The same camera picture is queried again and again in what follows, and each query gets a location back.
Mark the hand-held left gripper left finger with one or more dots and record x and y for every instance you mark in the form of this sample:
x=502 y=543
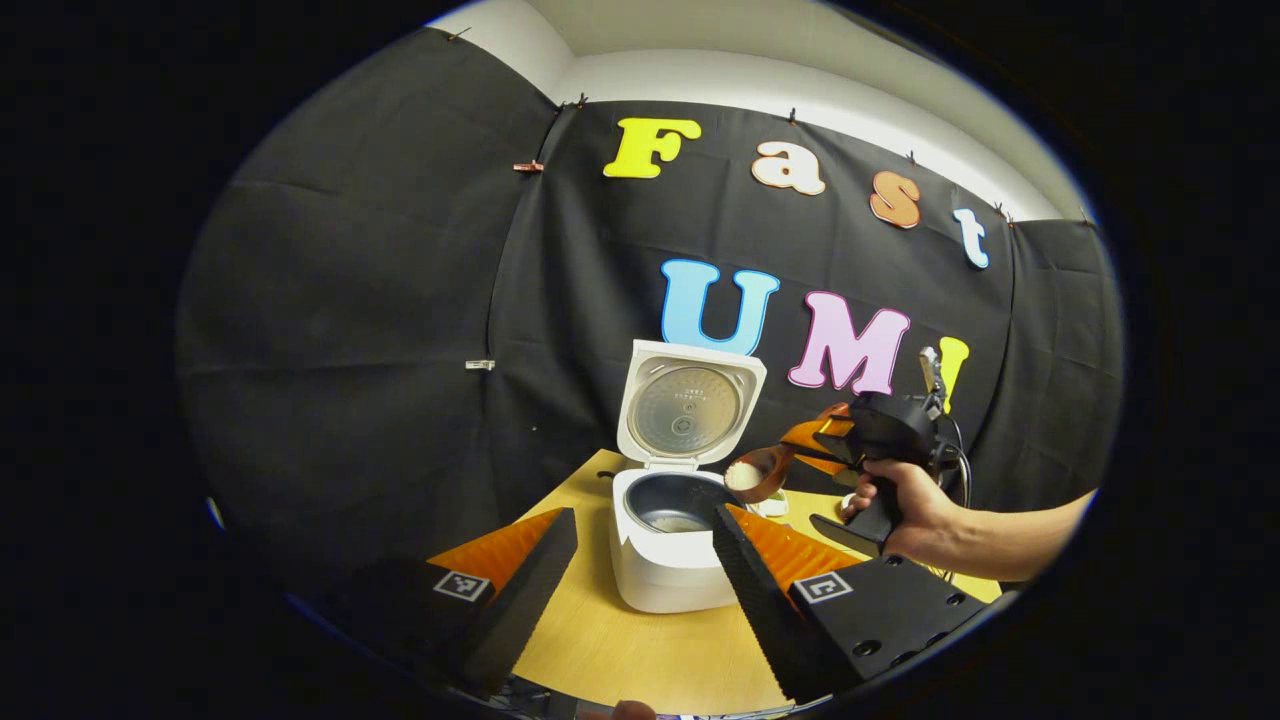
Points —
x=530 y=600

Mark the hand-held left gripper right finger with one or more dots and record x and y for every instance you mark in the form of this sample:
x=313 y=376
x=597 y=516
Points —
x=760 y=600

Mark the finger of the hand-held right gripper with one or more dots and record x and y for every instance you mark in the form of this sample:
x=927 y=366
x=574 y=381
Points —
x=828 y=445

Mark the brown wooden spoon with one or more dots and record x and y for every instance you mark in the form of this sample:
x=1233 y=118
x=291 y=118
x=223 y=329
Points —
x=775 y=480

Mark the white rice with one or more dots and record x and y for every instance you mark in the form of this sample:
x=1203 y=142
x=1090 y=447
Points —
x=748 y=475
x=678 y=524

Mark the white rice cooker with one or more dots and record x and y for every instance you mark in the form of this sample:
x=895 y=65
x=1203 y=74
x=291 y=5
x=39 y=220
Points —
x=660 y=580

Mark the white divided bean dish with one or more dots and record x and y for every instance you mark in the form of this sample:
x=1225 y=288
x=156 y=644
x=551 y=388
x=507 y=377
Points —
x=775 y=507

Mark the black backdrop cloth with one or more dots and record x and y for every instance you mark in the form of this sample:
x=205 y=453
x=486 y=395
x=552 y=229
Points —
x=350 y=350

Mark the copper cloth clip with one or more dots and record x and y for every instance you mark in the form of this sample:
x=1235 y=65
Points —
x=529 y=166

